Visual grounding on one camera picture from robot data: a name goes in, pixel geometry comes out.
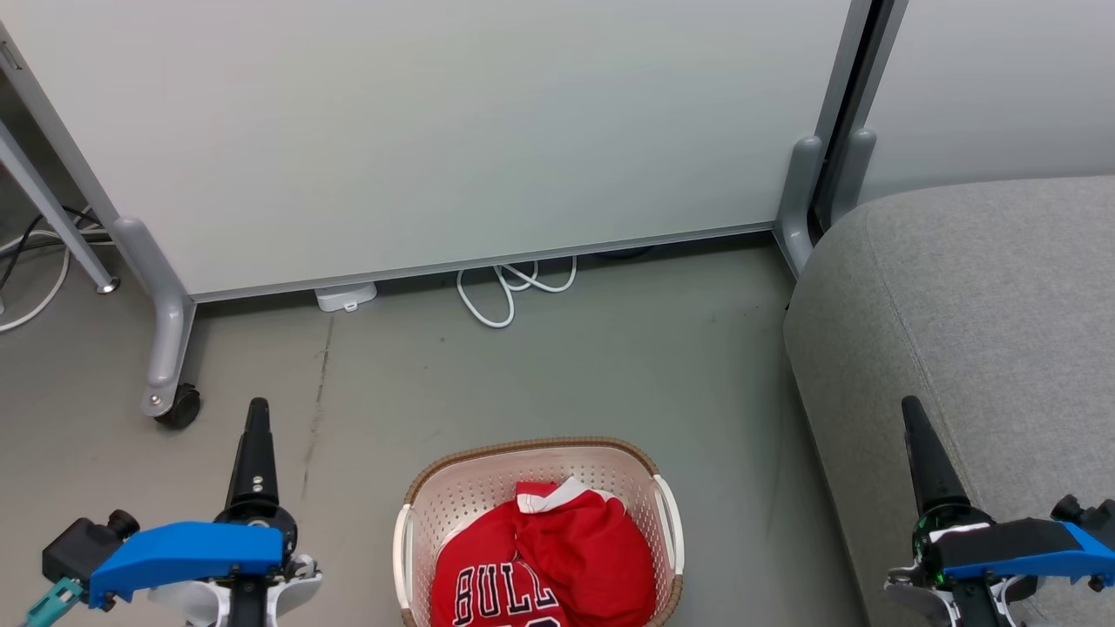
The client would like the looped white cable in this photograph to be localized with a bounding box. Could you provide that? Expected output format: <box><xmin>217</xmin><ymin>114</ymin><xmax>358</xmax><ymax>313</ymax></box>
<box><xmin>456</xmin><ymin>255</ymin><xmax>578</xmax><ymax>330</ymax></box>

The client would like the red Bulls jersey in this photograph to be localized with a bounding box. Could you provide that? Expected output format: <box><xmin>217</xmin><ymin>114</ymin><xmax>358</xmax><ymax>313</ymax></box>
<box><xmin>429</xmin><ymin>476</ymin><xmax>659</xmax><ymax>627</ymax></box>

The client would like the grey partition foot with caster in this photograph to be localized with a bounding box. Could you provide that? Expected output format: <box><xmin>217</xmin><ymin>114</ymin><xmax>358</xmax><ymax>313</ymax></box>
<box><xmin>111</xmin><ymin>218</ymin><xmax>197</xmax><ymax>417</ymax></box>

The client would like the teal cable connector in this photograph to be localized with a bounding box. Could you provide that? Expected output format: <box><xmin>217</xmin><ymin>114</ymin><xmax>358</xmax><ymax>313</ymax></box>
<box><xmin>22</xmin><ymin>577</ymin><xmax>85</xmax><ymax>627</ymax></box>

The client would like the black floor cable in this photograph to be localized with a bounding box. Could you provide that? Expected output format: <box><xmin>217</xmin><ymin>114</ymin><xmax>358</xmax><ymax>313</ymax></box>
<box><xmin>0</xmin><ymin>205</ymin><xmax>114</xmax><ymax>293</ymax></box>

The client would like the grey metal desk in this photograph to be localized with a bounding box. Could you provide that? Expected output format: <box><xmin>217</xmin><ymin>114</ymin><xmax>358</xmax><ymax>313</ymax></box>
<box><xmin>0</xmin><ymin>118</ymin><xmax>121</xmax><ymax>295</ymax></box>

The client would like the large white partition panel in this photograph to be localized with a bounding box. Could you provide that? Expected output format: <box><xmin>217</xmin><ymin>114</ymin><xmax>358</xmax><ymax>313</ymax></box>
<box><xmin>0</xmin><ymin>0</ymin><xmax>872</xmax><ymax>304</ymax></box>

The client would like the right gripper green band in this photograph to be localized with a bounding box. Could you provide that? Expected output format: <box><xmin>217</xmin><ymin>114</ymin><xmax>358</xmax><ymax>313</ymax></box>
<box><xmin>884</xmin><ymin>395</ymin><xmax>1037</xmax><ymax>627</ymax></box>

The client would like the white power adapter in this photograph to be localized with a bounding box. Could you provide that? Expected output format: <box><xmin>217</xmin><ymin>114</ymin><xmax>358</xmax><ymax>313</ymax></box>
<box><xmin>314</xmin><ymin>281</ymin><xmax>379</xmax><ymax>313</ymax></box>

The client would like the grey fabric sofa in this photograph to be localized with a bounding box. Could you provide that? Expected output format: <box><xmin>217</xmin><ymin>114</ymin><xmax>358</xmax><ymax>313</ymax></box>
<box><xmin>781</xmin><ymin>174</ymin><xmax>1115</xmax><ymax>627</ymax></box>

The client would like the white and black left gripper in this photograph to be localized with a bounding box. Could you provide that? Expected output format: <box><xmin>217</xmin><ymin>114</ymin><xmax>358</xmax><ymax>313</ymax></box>
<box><xmin>148</xmin><ymin>398</ymin><xmax>323</xmax><ymax>627</ymax></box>

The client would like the white floor cable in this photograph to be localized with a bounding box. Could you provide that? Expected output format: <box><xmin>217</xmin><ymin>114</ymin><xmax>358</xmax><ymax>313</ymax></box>
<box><xmin>0</xmin><ymin>222</ymin><xmax>72</xmax><ymax>334</ymax></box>

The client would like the narrow white partition panel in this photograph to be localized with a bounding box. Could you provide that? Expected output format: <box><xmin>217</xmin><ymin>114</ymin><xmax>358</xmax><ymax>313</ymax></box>
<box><xmin>858</xmin><ymin>0</ymin><xmax>1115</xmax><ymax>206</ymax></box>

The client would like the black caster wheel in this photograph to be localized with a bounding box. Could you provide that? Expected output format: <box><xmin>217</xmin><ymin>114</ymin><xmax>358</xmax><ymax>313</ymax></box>
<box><xmin>155</xmin><ymin>385</ymin><xmax>203</xmax><ymax>429</ymax></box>

